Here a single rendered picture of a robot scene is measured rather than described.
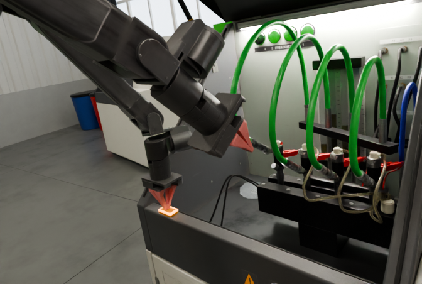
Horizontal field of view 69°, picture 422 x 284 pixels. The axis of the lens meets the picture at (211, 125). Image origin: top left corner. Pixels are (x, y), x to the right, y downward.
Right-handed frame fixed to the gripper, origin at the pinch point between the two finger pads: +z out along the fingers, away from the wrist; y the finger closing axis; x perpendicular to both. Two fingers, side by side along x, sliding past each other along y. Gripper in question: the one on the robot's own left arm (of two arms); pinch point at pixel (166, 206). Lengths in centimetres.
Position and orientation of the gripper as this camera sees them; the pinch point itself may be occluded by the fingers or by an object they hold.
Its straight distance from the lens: 88.4
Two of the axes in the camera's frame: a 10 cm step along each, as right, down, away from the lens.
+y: -7.5, -0.7, 6.5
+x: -6.5, 2.7, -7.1
